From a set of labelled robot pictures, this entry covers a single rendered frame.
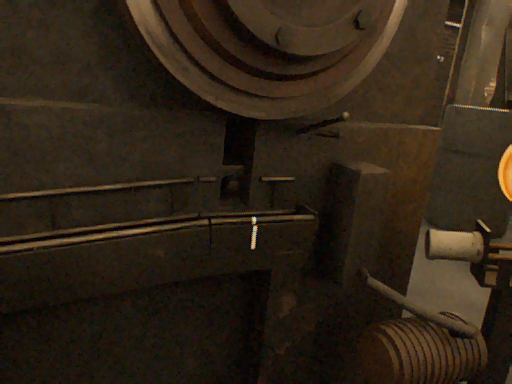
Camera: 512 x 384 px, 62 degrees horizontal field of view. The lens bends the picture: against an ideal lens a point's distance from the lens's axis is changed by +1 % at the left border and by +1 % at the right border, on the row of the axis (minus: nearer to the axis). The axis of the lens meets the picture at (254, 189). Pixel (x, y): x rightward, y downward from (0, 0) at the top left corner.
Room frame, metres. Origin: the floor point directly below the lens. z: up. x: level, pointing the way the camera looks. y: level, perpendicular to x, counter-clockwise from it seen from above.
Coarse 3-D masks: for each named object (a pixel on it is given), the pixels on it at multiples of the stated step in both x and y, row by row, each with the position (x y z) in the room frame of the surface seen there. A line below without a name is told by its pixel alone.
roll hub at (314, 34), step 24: (216, 0) 0.58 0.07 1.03; (240, 0) 0.56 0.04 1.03; (264, 0) 0.58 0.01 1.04; (288, 0) 0.60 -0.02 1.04; (312, 0) 0.61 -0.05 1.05; (336, 0) 0.63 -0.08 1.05; (360, 0) 0.63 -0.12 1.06; (384, 0) 0.65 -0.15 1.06; (240, 24) 0.57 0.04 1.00; (264, 24) 0.57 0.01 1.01; (288, 24) 0.59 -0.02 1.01; (312, 24) 0.61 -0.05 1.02; (336, 24) 0.62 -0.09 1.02; (264, 48) 0.61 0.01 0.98; (288, 48) 0.59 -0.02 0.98; (312, 48) 0.61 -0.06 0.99; (336, 48) 0.62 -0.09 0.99
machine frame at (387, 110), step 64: (0, 0) 0.66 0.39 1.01; (64, 0) 0.69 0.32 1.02; (448, 0) 1.01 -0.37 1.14; (0, 64) 0.66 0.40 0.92; (64, 64) 0.69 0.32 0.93; (128, 64) 0.73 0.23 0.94; (384, 64) 0.95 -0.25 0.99; (0, 128) 0.61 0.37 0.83; (64, 128) 0.64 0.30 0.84; (128, 128) 0.68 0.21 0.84; (192, 128) 0.73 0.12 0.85; (256, 128) 0.78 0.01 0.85; (320, 128) 0.83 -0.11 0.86; (384, 128) 0.89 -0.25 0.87; (0, 192) 0.61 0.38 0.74; (128, 192) 0.68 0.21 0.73; (192, 192) 0.73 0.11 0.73; (256, 192) 0.78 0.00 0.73; (320, 192) 0.84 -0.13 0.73; (384, 256) 0.92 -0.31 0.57; (0, 320) 0.60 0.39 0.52; (64, 320) 0.64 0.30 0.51; (128, 320) 0.69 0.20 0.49; (192, 320) 0.74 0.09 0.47; (320, 320) 0.86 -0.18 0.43; (384, 320) 0.94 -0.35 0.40
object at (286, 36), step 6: (360, 12) 0.63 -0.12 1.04; (366, 12) 0.63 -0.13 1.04; (354, 18) 0.63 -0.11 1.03; (360, 18) 0.62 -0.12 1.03; (366, 18) 0.63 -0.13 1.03; (360, 24) 0.62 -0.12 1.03; (366, 24) 0.63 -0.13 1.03; (282, 30) 0.58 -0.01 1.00; (288, 30) 0.58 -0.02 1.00; (276, 36) 0.58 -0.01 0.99; (282, 36) 0.58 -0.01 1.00; (288, 36) 0.58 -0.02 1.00; (282, 42) 0.58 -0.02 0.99; (288, 42) 0.58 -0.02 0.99
